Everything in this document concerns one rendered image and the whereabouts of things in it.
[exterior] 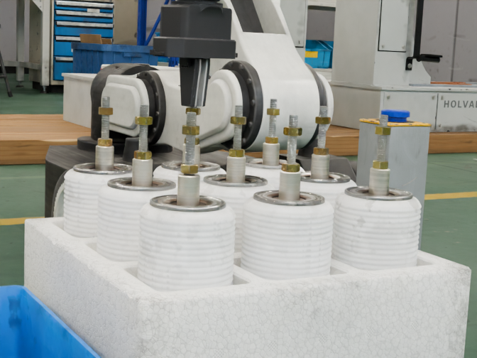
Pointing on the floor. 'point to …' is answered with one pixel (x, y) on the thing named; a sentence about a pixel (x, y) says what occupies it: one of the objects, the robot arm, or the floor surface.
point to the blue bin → (35, 329)
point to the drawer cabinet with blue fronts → (67, 35)
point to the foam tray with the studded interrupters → (248, 307)
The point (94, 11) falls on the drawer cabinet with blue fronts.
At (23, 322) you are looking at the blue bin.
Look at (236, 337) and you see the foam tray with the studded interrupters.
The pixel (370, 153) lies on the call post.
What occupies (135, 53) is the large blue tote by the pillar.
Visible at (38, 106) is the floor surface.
